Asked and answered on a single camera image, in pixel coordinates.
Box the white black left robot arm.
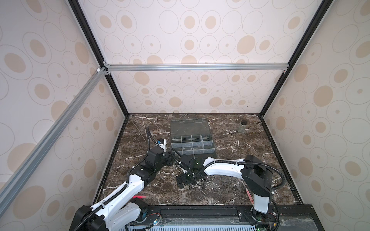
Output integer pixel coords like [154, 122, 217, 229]
[69, 128, 173, 231]

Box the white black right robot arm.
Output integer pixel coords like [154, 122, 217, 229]
[169, 148, 286, 214]

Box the pile of nuts and screws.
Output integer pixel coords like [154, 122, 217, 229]
[188, 178, 215, 190]

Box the clear plastic organizer box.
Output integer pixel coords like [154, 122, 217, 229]
[171, 118, 217, 158]

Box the pink marker pen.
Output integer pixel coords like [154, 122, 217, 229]
[133, 195, 148, 199]

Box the small glass jar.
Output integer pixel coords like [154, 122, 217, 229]
[238, 119, 248, 133]

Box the black base frame rail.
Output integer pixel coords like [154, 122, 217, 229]
[76, 204, 324, 231]

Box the pink handled metal spoon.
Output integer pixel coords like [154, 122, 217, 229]
[246, 189, 254, 205]

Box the horizontal aluminium rail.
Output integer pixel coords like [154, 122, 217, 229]
[106, 63, 289, 72]

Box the diagonal aluminium rail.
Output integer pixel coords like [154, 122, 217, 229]
[1, 66, 107, 216]

